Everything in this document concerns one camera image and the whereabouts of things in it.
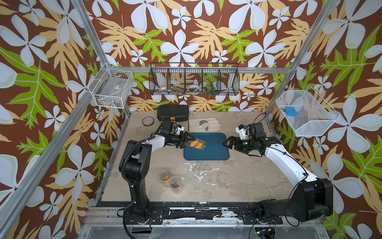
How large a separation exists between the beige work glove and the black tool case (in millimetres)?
67

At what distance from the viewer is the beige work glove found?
3.63 feet

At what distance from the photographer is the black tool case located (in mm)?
1135

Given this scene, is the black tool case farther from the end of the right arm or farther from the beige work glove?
the end of the right arm
